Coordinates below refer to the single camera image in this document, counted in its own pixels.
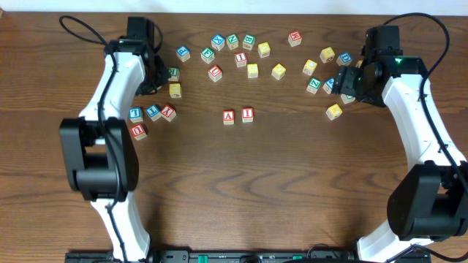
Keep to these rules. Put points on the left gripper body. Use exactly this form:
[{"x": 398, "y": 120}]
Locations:
[{"x": 157, "y": 77}]

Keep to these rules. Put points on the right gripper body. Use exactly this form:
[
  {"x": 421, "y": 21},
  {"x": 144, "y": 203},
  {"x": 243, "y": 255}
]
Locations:
[{"x": 346, "y": 80}]

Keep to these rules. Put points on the red A block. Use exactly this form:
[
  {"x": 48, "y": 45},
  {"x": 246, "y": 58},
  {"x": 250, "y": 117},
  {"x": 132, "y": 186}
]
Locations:
[{"x": 228, "y": 117}]

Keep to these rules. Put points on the red i block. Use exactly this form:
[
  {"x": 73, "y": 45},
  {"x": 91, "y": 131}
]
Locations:
[
  {"x": 240, "y": 59},
  {"x": 247, "y": 115}
]

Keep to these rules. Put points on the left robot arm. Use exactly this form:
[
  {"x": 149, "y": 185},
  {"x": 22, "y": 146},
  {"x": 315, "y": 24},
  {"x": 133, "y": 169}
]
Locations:
[{"x": 100, "y": 158}]

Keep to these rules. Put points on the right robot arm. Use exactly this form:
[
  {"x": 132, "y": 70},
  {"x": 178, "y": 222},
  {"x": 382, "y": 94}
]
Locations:
[{"x": 430, "y": 204}]

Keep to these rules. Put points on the green R block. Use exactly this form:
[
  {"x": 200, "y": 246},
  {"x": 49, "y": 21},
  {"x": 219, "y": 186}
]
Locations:
[{"x": 174, "y": 74}]

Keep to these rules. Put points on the green 7 block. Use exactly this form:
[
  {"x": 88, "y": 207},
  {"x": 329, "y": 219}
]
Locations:
[{"x": 347, "y": 98}]

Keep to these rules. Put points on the yellow 8 block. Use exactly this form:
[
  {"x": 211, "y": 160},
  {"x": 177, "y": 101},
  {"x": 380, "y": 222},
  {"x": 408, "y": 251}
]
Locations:
[{"x": 359, "y": 63}]

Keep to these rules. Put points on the blue D block upper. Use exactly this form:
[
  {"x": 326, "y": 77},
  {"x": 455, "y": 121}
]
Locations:
[{"x": 344, "y": 59}]

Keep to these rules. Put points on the yellow block near 2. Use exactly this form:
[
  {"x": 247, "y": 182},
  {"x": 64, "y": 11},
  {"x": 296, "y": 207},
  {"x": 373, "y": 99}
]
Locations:
[{"x": 175, "y": 90}]

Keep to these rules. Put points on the blue 5 block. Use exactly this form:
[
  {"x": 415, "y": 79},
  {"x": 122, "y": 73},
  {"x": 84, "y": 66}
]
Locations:
[{"x": 328, "y": 85}]

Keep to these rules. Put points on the yellow W block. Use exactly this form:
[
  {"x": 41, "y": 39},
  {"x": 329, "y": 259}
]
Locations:
[{"x": 327, "y": 54}]

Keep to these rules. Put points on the blue P block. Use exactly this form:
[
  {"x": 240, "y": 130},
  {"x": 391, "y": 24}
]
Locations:
[{"x": 183, "y": 53}]

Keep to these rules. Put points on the yellow K block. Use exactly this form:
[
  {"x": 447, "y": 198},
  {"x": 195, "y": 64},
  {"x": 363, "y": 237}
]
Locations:
[{"x": 334, "y": 111}]

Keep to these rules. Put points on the green Z block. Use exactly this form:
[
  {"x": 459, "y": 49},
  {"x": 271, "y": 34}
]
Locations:
[{"x": 314, "y": 85}]

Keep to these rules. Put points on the blue T block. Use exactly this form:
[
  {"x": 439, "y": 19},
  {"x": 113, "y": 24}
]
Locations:
[{"x": 153, "y": 112}]

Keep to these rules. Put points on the red Y block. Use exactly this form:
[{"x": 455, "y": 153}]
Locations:
[{"x": 168, "y": 113}]

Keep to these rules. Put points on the yellow block near Z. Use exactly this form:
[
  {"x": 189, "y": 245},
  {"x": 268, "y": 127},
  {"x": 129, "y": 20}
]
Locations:
[{"x": 309, "y": 67}]

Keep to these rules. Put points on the blue L block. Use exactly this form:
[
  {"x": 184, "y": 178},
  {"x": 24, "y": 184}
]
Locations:
[{"x": 136, "y": 115}]

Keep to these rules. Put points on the green F block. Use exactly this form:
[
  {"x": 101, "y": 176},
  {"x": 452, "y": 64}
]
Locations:
[{"x": 207, "y": 55}]

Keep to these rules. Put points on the red U block centre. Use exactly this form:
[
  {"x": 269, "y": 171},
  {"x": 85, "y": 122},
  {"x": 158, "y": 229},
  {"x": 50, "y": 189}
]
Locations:
[{"x": 215, "y": 73}]

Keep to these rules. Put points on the red u block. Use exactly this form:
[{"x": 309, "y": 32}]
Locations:
[
  {"x": 215, "y": 73},
  {"x": 139, "y": 132}
]

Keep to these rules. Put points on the blue X block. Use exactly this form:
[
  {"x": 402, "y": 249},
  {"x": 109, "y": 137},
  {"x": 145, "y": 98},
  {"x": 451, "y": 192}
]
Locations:
[{"x": 218, "y": 42}]

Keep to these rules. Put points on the red M block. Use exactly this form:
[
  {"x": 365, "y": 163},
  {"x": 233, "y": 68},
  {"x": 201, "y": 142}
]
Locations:
[{"x": 294, "y": 38}]

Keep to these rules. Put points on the yellow O block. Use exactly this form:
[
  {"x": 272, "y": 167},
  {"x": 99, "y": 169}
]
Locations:
[{"x": 278, "y": 72}]

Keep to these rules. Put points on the green N block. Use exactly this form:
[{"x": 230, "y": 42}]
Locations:
[{"x": 232, "y": 41}]

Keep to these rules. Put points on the yellow C block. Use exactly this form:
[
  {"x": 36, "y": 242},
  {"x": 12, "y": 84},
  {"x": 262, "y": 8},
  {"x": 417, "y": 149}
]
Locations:
[{"x": 264, "y": 50}]

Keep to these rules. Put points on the yellow S block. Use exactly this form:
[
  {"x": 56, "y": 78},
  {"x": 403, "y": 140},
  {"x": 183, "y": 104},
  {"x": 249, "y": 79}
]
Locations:
[{"x": 252, "y": 71}]

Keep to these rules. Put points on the green B block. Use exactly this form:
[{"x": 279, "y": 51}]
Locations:
[{"x": 248, "y": 41}]

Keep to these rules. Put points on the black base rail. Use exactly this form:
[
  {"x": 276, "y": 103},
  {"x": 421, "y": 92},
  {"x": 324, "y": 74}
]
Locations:
[{"x": 317, "y": 255}]

